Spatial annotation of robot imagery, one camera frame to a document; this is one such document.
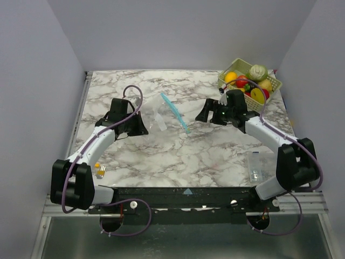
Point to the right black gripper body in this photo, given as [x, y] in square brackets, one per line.
[215, 113]

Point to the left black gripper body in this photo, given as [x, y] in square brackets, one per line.
[127, 124]

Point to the yellow red mango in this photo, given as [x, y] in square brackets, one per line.
[258, 95]

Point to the clear zip top bag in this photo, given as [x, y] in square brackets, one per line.
[159, 114]

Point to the green white cabbage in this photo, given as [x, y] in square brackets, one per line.
[257, 73]

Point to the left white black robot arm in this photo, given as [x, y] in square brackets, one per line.
[72, 184]

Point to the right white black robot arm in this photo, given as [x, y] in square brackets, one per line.
[296, 159]

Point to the red apple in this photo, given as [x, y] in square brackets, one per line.
[241, 81]

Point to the yellow lemon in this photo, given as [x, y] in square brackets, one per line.
[230, 76]

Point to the red pomegranate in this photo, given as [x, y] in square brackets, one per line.
[267, 94]

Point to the beige pear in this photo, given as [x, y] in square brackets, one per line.
[266, 84]

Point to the green plastic basket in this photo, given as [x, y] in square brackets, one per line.
[241, 67]

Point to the clear plastic box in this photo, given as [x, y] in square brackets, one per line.
[261, 166]

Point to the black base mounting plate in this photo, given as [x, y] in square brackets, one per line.
[183, 205]

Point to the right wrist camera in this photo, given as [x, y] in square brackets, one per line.
[223, 99]

